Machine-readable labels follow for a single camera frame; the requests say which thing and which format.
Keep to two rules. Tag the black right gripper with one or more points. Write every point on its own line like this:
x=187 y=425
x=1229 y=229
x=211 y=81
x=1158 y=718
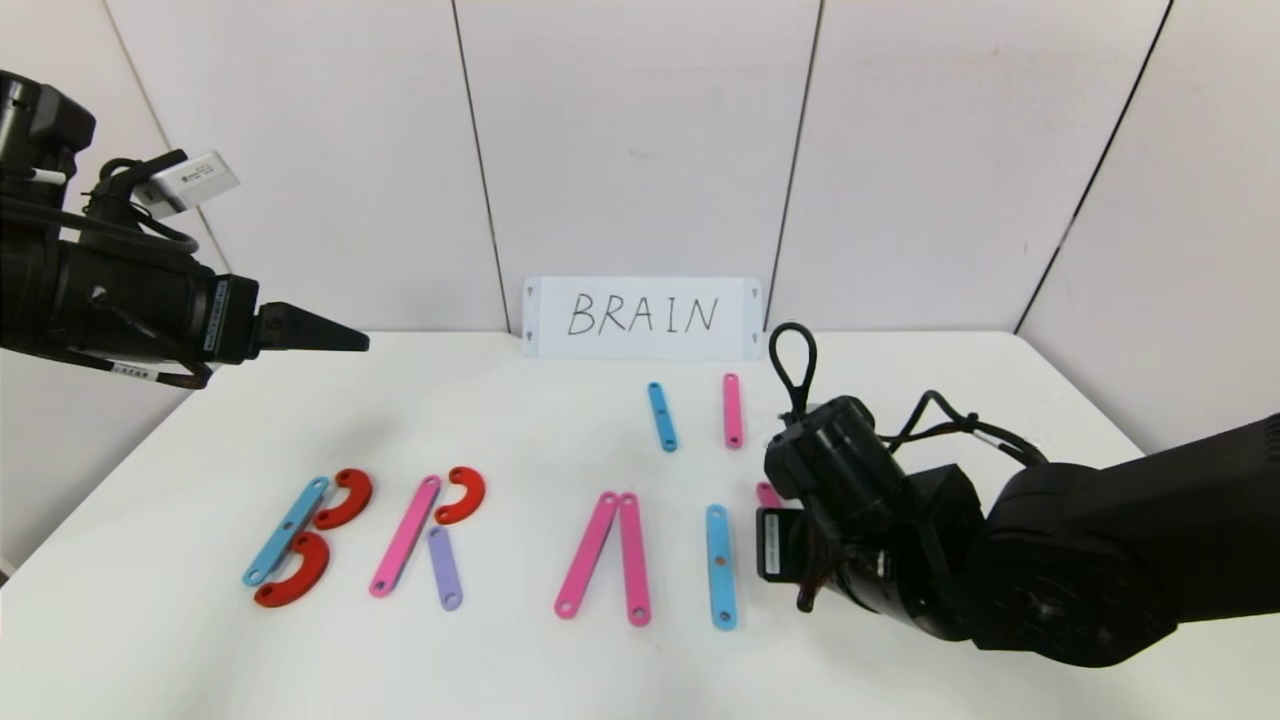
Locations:
x=775 y=544

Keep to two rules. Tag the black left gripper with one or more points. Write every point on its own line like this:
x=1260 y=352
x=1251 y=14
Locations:
x=232 y=318

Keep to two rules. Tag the pink two-hole bar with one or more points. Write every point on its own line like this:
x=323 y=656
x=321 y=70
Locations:
x=732 y=410
x=405 y=537
x=768 y=495
x=633 y=560
x=587 y=555

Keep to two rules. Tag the light blue three-hole bar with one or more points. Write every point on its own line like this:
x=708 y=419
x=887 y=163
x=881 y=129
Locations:
x=662 y=418
x=721 y=590
x=285 y=532

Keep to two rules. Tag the purple short bar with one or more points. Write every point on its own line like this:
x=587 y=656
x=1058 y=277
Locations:
x=445 y=570

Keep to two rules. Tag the white sign reading BRAIN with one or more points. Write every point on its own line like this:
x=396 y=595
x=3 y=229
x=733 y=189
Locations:
x=720 y=340

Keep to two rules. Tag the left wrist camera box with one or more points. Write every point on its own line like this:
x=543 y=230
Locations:
x=190 y=182

